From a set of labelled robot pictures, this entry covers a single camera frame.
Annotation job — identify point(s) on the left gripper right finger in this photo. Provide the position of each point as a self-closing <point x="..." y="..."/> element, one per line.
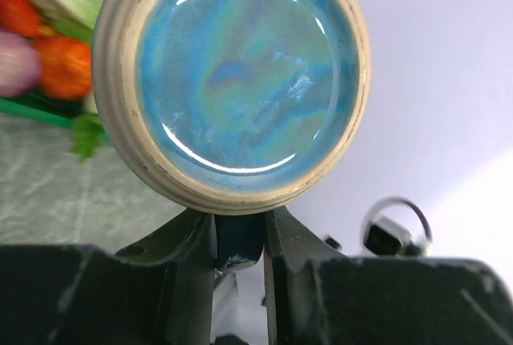
<point x="316" y="295"/>

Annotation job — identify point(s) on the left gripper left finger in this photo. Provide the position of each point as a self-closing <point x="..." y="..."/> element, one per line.
<point x="158" y="290"/>

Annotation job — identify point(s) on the blue butterfly mug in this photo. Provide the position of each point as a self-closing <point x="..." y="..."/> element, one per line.
<point x="231" y="107"/>

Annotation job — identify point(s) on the white radish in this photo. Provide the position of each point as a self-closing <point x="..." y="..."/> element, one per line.
<point x="88" y="131"/>

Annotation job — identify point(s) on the green plastic crate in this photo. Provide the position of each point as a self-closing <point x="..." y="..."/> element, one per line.
<point x="52" y="113"/>

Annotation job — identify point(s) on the orange pumpkin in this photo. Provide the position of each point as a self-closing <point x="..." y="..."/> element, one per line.
<point x="65" y="67"/>

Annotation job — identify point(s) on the purple onion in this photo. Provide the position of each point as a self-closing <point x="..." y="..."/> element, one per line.
<point x="20" y="65"/>

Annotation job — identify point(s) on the orange carrot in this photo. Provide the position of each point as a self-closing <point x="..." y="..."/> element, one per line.
<point x="21" y="18"/>

